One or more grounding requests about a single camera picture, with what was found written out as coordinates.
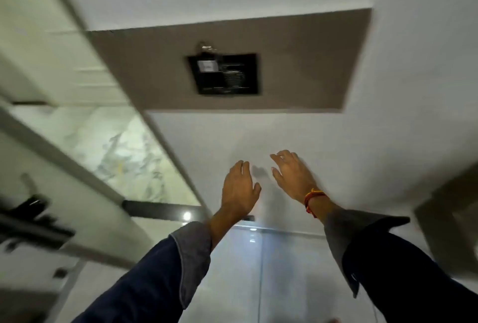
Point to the person's right forearm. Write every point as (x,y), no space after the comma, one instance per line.
(392,270)

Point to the brown ceiling panel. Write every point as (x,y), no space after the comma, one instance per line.
(298,65)

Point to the black square exhaust vent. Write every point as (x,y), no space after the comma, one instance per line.
(224,74)

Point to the person's left hand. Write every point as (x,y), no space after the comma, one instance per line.
(238,194)

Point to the person's right hand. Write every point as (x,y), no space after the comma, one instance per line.
(295,179)

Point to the person's left thumb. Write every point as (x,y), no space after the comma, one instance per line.
(256,190)

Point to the person's right thumb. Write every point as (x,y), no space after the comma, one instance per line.
(277,176)

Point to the person's left forearm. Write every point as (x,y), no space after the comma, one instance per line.
(157,274)

